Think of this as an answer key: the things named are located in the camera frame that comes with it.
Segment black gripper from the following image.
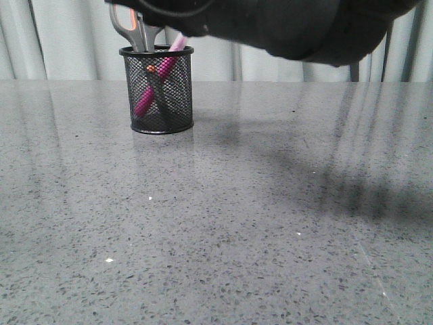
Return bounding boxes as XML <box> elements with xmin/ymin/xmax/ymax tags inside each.
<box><xmin>119</xmin><ymin>0</ymin><xmax>419</xmax><ymax>66</ymax></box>

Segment grey and orange scissors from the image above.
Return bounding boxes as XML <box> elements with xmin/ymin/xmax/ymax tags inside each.
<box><xmin>108</xmin><ymin>3</ymin><xmax>170</xmax><ymax>127</ymax></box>

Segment pink highlighter pen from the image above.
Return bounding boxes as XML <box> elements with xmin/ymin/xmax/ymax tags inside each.
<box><xmin>133</xmin><ymin>32</ymin><xmax>189</xmax><ymax>118</ymax></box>

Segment black mesh pen holder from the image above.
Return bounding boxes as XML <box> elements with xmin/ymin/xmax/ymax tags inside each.
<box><xmin>119</xmin><ymin>45</ymin><xmax>194</xmax><ymax>134</ymax></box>

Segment light grey curtain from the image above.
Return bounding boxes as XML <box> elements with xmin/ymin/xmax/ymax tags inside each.
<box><xmin>1</xmin><ymin>1</ymin><xmax>432</xmax><ymax>82</ymax></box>

